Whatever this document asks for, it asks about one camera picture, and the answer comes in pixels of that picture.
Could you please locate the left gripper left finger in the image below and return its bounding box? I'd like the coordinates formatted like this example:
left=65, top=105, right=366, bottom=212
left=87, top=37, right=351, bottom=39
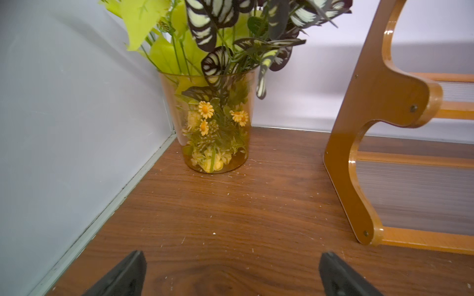
left=83, top=250, right=147, bottom=296

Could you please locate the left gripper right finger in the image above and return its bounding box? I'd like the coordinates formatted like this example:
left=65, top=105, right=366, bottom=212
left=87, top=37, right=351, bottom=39
left=318, top=252, right=383, bottom=296

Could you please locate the orange three-tier shelf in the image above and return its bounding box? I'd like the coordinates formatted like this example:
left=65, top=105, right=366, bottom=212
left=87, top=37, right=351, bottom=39
left=323, top=0, right=474, bottom=256

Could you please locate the potted plant in vase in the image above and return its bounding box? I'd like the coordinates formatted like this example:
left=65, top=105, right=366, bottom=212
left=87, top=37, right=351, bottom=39
left=103, top=1, right=353, bottom=174

